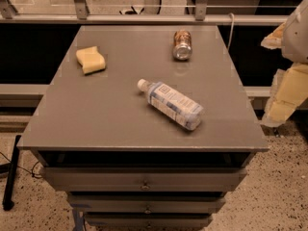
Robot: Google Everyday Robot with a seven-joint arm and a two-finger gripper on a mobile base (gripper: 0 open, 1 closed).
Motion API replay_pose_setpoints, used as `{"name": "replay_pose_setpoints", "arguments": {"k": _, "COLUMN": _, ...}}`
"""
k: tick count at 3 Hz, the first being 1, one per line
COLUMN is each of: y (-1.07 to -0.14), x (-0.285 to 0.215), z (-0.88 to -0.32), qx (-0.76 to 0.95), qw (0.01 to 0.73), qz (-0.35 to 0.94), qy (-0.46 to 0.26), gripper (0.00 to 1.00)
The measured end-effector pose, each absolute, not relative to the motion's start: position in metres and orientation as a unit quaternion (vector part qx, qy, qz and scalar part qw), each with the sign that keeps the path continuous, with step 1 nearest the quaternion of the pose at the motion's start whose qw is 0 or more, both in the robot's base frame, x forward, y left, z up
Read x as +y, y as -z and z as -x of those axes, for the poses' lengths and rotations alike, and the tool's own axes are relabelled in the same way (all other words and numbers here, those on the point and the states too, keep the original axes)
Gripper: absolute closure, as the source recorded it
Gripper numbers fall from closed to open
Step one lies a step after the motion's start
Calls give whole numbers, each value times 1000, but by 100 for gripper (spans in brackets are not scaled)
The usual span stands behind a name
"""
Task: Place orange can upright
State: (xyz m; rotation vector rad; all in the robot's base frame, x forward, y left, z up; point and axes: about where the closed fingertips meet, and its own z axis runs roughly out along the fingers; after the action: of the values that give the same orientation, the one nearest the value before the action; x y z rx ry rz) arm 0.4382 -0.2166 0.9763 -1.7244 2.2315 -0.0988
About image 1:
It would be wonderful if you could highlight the yellow sponge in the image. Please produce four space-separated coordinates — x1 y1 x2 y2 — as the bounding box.
76 46 106 75

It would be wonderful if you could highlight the grey drawer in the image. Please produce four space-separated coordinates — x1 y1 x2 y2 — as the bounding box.
85 214 212 228
67 195 225 214
40 167 246 193

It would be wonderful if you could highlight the top grey drawer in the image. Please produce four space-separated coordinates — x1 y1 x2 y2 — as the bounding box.
40 167 246 193

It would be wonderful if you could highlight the middle grey drawer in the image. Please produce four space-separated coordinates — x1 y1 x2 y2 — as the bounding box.
67 195 225 214

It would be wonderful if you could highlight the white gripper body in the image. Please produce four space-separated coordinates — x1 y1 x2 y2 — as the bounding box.
282 0 308 64

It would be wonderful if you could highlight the black floor stand leg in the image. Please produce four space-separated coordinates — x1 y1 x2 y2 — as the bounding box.
2 135 21 211

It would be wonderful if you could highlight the metal railing frame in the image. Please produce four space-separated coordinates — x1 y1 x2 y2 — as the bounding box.
0 0 308 26

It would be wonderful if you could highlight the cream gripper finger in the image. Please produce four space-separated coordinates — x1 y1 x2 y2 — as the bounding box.
261 63 308 128
261 23 286 50

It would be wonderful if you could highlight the grey drawer cabinet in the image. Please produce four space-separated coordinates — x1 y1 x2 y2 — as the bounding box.
16 24 270 231

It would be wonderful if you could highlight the bottom grey drawer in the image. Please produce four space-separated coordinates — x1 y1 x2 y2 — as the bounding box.
85 214 212 228

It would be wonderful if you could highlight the black floor cable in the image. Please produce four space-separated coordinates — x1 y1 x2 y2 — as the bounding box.
0 151 43 179

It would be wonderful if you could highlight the orange soda can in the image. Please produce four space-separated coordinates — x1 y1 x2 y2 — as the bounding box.
172 30 193 61

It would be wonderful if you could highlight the clear plastic water bottle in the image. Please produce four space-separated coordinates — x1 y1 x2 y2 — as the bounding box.
138 79 204 131

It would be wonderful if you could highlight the white hanging cable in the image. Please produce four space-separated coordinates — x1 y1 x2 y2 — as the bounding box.
226 12 236 51

